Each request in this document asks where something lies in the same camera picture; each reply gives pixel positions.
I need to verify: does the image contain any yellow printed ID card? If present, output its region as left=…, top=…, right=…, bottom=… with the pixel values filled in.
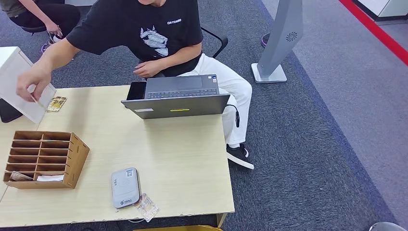
left=30, top=95, right=46, bottom=110

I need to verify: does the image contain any person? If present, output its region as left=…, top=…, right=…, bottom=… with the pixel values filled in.
left=16, top=0, right=255, bottom=170
left=0, top=0, right=81, bottom=44

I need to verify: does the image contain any grey card reader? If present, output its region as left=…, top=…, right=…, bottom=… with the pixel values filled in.
left=111, top=167, right=141, bottom=209

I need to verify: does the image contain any clear plastic card sleeve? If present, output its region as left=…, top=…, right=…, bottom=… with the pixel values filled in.
left=135, top=192, right=160, bottom=223

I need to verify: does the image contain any black smartphone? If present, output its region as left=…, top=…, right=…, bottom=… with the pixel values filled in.
left=126, top=81, right=147, bottom=102

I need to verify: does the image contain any grey rounded object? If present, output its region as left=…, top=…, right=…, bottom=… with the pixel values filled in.
left=369, top=221, right=406, bottom=231

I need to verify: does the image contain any yellow object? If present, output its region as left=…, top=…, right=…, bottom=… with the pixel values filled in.
left=133, top=224, right=224, bottom=231

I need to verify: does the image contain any white furniture panel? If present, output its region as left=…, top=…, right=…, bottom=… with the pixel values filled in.
left=65, top=0, right=98, bottom=6

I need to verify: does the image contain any grey laptop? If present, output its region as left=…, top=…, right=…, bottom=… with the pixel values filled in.
left=120, top=74, right=231, bottom=120

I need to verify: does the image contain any black laptop power cable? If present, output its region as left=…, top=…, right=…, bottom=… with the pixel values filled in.
left=226, top=103, right=241, bottom=129

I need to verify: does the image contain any white card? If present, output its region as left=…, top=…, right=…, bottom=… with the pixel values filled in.
left=36, top=174, right=65, bottom=182

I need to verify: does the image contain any black object under cabinet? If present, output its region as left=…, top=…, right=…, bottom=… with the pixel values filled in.
left=0, top=97, right=24, bottom=123

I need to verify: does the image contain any person's left hand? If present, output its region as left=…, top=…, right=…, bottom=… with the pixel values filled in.
left=133, top=60, right=162, bottom=79

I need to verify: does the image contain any wooden slotted card organiser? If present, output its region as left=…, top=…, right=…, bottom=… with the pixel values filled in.
left=3, top=130, right=90, bottom=190

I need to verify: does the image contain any grey kiosk stand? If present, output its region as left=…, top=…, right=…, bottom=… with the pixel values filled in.
left=251, top=0, right=304, bottom=84

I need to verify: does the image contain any person's right hand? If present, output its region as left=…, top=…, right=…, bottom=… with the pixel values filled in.
left=16, top=65, right=52, bottom=103

